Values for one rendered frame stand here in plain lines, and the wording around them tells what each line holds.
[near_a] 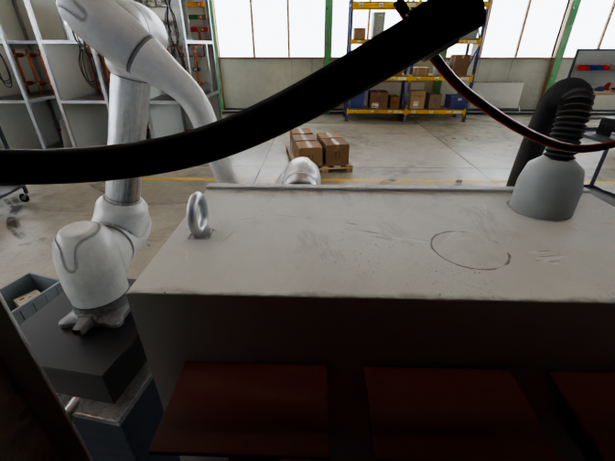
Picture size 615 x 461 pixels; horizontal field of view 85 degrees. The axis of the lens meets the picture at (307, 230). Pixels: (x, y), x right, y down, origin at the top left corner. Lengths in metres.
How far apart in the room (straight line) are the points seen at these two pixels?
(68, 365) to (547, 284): 1.02
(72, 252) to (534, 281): 1.00
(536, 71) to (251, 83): 6.97
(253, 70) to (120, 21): 8.43
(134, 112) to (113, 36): 0.26
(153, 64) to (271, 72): 8.39
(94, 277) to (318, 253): 0.85
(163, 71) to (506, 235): 0.76
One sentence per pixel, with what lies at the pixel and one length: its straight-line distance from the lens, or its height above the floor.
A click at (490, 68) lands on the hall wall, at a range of 10.07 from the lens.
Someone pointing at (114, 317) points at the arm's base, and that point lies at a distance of 1.14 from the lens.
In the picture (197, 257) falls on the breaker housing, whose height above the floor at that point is 1.39.
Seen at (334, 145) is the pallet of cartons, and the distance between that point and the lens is 4.69.
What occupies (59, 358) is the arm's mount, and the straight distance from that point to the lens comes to 1.12.
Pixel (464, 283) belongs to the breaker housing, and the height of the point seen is 1.39.
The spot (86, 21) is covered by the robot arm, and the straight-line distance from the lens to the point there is 0.93.
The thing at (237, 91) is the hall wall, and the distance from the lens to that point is 9.43.
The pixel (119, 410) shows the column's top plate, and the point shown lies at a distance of 1.07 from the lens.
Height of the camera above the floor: 1.55
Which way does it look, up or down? 29 degrees down
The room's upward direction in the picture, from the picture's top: straight up
